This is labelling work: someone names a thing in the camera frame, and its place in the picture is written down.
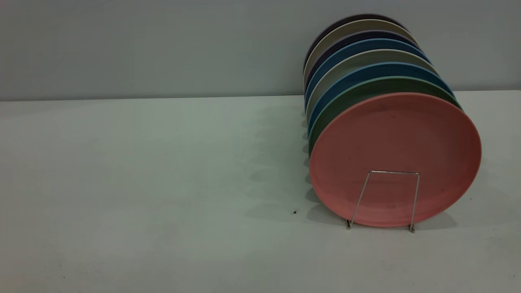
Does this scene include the beige round plate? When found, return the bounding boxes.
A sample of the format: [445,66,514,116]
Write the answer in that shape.
[305,49,439,119]
[303,19,418,82]

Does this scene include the blue round plate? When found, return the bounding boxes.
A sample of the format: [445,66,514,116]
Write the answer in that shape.
[304,39,430,107]
[307,62,455,136]

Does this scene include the green round plate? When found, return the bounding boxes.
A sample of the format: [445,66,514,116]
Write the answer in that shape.
[308,77,463,156]

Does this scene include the dark purple round plate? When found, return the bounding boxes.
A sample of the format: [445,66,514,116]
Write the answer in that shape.
[304,14,407,66]
[304,31,420,88]

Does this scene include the silver wire plate rack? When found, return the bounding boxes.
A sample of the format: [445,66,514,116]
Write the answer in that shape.
[346,170,420,233]

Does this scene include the pink round plate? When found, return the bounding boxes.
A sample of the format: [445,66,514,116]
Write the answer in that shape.
[309,92,482,228]

